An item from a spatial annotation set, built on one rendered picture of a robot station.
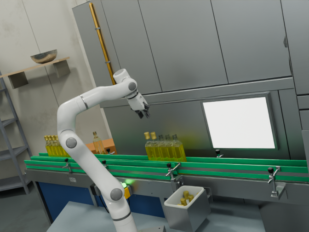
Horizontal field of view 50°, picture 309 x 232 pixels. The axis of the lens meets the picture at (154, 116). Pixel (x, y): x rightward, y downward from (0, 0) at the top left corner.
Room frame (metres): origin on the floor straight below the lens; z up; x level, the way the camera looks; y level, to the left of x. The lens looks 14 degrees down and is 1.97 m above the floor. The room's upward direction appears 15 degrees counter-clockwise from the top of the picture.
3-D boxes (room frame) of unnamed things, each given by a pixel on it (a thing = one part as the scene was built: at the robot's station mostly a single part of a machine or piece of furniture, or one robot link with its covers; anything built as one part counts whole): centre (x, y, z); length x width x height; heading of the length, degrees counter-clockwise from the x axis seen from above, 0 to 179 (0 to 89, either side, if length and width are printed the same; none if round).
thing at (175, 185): (1.98, -0.03, 1.02); 0.09 x 0.04 x 0.07; 139
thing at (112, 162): (2.61, 0.62, 1.10); 1.75 x 0.01 x 0.08; 49
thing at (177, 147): (2.07, -0.09, 1.16); 0.06 x 0.06 x 0.21; 50
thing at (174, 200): (1.82, -0.04, 0.97); 0.22 x 0.17 x 0.09; 139
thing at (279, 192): (1.55, -0.51, 1.07); 0.17 x 0.05 x 0.23; 139
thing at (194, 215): (1.84, -0.06, 0.92); 0.27 x 0.17 x 0.15; 139
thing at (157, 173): (2.55, 0.67, 1.10); 1.75 x 0.01 x 0.08; 49
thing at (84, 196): (2.60, 0.59, 0.84); 1.59 x 0.18 x 0.18; 49
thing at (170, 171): (1.97, -0.02, 1.12); 0.17 x 0.03 x 0.12; 139
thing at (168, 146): (2.11, -0.05, 1.16); 0.06 x 0.06 x 0.21; 49
